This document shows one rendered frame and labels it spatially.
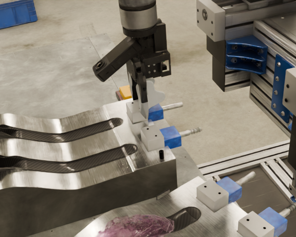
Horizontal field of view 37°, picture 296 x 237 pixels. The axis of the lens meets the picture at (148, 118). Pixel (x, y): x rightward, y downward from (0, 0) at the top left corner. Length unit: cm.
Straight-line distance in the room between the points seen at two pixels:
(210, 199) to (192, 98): 194
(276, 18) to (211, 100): 141
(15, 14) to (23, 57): 253
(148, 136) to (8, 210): 31
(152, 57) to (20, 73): 67
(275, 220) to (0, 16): 357
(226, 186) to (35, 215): 37
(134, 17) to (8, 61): 80
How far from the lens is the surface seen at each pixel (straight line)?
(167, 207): 85
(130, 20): 89
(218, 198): 83
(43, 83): 142
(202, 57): 321
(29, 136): 100
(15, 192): 86
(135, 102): 103
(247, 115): 259
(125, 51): 92
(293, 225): 172
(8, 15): 414
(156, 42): 94
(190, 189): 89
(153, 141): 91
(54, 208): 90
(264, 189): 183
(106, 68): 93
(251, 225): 79
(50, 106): 130
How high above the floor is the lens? 147
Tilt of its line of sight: 35 degrees down
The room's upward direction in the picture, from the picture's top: 6 degrees counter-clockwise
